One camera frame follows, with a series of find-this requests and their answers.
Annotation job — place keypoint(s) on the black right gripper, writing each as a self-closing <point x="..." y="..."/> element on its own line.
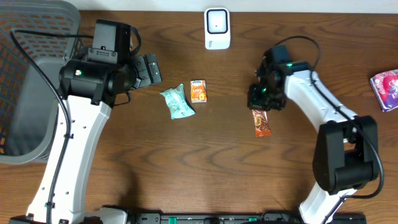
<point x="259" y="99"/>

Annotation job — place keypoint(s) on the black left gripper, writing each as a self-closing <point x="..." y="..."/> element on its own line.
<point x="144" y="71"/>

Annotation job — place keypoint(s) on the orange red snack bar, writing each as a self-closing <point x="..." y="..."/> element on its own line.
<point x="261" y="123"/>

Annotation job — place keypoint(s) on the mint green wipes packet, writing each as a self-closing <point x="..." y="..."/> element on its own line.
<point x="176" y="102"/>

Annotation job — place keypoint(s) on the orange tissue packet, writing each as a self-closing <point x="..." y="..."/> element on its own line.
<point x="198" y="91"/>

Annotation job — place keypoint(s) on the purple pink floral packet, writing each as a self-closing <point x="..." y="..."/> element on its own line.
<point x="384" y="86"/>

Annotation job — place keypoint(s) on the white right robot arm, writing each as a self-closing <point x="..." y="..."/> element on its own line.
<point x="346" y="155"/>

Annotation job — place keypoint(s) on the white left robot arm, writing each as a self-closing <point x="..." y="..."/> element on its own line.
<point x="89" y="85"/>

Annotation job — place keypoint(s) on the dark grey plastic basket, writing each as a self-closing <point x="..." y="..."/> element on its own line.
<point x="46" y="30"/>

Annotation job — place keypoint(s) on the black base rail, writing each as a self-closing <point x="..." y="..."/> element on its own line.
<point x="271" y="217"/>

